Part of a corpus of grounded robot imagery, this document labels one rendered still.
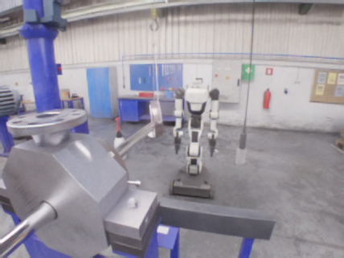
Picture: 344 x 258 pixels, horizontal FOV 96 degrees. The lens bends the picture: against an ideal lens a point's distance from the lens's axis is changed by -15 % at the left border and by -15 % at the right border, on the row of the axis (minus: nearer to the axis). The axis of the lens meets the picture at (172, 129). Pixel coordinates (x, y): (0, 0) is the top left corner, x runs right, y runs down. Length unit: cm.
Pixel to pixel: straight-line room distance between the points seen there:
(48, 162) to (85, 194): 15
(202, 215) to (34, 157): 79
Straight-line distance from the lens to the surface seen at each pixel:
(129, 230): 62
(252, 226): 107
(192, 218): 104
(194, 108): 217
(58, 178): 65
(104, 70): 625
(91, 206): 63
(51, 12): 264
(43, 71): 264
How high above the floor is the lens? 155
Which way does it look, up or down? 17 degrees down
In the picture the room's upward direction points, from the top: straight up
